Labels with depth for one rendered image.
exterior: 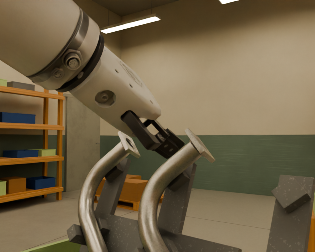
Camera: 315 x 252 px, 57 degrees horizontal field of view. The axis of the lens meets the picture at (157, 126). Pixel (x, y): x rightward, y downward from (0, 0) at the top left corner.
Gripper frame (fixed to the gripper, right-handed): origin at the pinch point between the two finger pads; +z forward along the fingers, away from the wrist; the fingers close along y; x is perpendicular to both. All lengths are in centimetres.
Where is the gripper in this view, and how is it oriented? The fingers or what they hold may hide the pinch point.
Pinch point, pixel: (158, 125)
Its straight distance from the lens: 40.7
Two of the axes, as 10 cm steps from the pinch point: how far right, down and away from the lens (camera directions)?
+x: -7.4, 6.5, 1.8
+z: 5.7, 4.5, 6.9
